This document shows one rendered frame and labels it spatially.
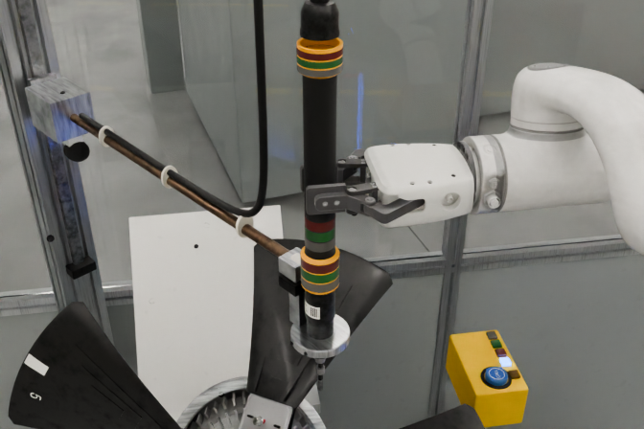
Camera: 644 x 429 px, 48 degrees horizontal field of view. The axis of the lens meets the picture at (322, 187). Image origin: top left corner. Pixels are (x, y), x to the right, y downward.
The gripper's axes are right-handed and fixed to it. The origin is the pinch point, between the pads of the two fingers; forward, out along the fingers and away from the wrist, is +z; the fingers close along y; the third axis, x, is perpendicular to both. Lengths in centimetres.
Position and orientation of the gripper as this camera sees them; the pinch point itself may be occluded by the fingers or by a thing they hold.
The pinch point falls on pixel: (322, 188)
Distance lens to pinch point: 75.7
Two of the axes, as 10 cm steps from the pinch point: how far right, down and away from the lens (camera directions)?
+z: -9.9, 0.8, -1.3
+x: 0.0, -8.6, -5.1
